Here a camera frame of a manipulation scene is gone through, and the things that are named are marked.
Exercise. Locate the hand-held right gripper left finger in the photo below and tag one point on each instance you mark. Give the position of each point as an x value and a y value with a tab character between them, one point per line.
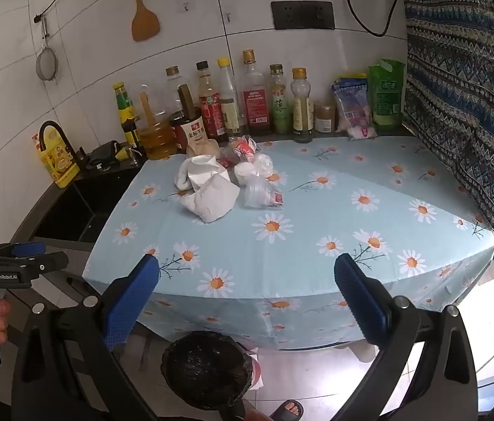
133	302

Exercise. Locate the wooden spatula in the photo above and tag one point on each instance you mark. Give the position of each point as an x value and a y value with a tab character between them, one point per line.
145	22

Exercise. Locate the black faucet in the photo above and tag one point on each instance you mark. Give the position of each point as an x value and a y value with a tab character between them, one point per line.
68	144

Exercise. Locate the black wall socket panel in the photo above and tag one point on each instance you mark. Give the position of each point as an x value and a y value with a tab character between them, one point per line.
304	15

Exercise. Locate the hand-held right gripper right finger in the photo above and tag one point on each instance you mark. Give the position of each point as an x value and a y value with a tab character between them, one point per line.
358	302

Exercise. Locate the metal strainer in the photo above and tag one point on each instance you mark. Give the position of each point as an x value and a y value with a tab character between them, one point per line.
47	65

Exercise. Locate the dark bottle red label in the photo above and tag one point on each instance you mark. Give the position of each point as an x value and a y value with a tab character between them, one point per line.
211	114

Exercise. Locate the white paper sheet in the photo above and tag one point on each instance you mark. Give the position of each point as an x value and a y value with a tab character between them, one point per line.
198	166

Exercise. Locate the clear plastic snack bag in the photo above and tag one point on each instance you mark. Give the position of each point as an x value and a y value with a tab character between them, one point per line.
352	105

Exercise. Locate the red bin with black bag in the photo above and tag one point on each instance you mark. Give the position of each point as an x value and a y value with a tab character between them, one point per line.
205	370

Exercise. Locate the daisy print tablecloth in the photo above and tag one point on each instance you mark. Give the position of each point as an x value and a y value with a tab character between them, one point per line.
317	228

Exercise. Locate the bottle with pale yellow label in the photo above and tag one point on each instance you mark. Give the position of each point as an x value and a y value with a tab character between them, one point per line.
303	114

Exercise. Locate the clear cooking oil jug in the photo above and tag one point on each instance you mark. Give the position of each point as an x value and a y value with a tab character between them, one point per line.
157	140

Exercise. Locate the small red wrapper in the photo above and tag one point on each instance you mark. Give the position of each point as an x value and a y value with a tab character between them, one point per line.
227	161

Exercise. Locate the clear bottle red label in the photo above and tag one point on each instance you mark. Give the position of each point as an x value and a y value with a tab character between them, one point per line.
256	105

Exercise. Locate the metal wall hook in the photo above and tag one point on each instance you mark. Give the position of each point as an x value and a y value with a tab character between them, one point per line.
228	16
184	6

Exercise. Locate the bottle with green label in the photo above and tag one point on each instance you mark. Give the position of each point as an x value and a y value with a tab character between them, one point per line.
279	109

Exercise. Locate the small glass jar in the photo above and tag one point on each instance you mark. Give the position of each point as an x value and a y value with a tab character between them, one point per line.
325	120

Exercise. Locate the yellow dish soap bottle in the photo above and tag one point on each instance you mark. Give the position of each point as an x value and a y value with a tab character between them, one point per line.
58	162

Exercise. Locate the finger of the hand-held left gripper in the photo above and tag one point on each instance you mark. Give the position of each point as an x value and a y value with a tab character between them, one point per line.
49	264
27	250

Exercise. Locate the blue patterned curtain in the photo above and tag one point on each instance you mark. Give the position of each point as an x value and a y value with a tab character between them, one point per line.
461	74

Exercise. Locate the person's foot in sandal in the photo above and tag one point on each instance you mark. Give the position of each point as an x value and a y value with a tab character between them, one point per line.
288	410

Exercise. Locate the black sink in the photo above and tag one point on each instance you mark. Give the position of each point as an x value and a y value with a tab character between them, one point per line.
80	201

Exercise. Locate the clear bottle with yellow cap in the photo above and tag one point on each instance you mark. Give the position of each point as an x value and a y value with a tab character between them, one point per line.
231	109

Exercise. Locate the dark sauce jug red label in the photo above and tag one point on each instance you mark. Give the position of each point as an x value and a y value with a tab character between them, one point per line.
190	136

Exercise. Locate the person's leg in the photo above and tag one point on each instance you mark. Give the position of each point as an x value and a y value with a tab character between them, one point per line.
231	410

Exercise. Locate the white paper bag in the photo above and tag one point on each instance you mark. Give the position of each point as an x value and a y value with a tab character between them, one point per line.
214	199

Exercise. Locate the red white wrapper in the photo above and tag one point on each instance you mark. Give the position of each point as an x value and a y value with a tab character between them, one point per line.
243	147

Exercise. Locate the black sink caddy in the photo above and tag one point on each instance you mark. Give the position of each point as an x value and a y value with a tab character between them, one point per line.
106	153

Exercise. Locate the beige paper cup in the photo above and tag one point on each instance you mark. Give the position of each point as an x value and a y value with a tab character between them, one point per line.
205	147

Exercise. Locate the white tissue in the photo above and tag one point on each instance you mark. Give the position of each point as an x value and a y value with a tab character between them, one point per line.
246	171
263	163

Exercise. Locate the clear bottle with gold cap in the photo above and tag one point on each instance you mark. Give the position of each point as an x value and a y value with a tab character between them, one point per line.
174	83

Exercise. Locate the green packet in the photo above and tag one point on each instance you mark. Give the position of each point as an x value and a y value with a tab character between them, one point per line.
387	96

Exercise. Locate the green bottle with yellow cap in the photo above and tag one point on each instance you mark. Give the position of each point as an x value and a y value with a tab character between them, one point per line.
125	109

